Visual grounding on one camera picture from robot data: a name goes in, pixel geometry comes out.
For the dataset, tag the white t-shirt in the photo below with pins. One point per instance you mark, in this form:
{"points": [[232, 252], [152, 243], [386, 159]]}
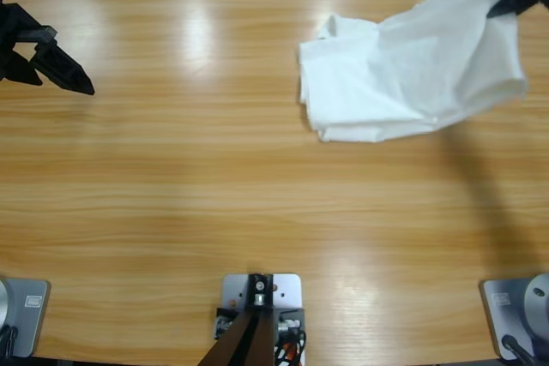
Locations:
{"points": [[407, 74]]}

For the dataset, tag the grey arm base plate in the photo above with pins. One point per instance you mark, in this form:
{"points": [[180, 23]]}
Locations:
{"points": [[30, 327], [493, 323]]}

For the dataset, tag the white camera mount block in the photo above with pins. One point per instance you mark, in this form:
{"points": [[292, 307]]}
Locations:
{"points": [[287, 293]]}

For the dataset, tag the dark camera post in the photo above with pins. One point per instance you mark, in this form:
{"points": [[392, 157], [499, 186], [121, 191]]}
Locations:
{"points": [[253, 331]]}

